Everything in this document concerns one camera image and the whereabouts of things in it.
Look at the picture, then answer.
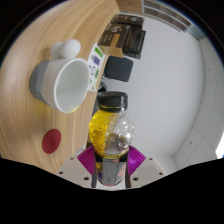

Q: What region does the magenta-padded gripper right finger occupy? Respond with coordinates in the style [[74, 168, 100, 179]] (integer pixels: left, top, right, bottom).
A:
[[124, 144, 168, 189]]

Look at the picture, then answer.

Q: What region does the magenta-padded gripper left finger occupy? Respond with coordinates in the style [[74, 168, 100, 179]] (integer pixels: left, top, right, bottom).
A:
[[54, 143, 98, 189]]

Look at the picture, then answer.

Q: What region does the clear bottle with black cap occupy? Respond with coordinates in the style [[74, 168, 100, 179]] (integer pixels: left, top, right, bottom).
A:
[[88, 90, 136, 188]]

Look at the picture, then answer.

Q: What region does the flat round red coaster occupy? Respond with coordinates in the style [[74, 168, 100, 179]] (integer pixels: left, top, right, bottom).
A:
[[41, 128, 62, 155]]

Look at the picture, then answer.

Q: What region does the white and grey mug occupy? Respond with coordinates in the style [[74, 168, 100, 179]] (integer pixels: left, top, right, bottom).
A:
[[29, 38, 90, 115]]

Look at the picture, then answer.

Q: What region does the black office chair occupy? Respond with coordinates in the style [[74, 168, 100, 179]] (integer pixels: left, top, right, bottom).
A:
[[98, 55, 134, 93]]

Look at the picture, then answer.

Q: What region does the white sticker sheet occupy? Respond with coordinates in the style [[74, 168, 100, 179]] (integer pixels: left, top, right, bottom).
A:
[[87, 42, 106, 93]]

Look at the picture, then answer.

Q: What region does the large dark brown box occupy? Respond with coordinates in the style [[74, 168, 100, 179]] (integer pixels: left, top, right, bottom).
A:
[[121, 28, 147, 60]]

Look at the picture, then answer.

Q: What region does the small dark brown box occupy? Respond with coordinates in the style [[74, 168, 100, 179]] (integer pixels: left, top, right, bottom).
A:
[[111, 13, 145, 28]]

